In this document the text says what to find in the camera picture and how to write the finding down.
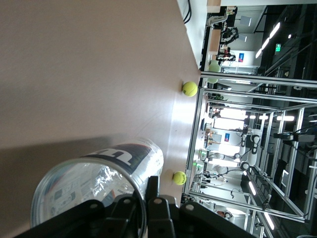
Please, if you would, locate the aluminium cell frame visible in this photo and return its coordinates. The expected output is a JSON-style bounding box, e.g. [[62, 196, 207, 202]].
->
[[182, 70, 317, 224]]

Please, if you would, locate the clear tennis ball can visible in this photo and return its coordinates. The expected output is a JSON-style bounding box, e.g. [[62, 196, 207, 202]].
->
[[30, 138, 164, 238]]

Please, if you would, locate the yellow tennis ball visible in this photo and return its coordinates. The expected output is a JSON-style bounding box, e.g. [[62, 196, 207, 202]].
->
[[172, 171, 187, 186], [182, 81, 199, 97]]

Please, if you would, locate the black hanging cable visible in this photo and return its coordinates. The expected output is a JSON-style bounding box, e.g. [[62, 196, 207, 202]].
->
[[182, 0, 193, 25]]

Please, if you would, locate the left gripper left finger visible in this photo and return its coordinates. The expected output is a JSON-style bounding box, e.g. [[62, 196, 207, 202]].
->
[[14, 194, 147, 238]]

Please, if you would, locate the pale green round object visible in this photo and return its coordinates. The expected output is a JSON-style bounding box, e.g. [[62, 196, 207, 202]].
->
[[207, 60, 221, 84]]

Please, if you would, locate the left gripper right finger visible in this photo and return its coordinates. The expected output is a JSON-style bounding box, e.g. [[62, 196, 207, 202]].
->
[[148, 176, 256, 238]]

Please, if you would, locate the long ceiling light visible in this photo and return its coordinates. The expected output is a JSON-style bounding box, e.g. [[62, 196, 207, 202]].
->
[[255, 21, 281, 59]]

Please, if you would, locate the white black-jointed robot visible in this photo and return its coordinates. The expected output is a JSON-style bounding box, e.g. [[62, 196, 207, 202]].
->
[[239, 127, 262, 172]]

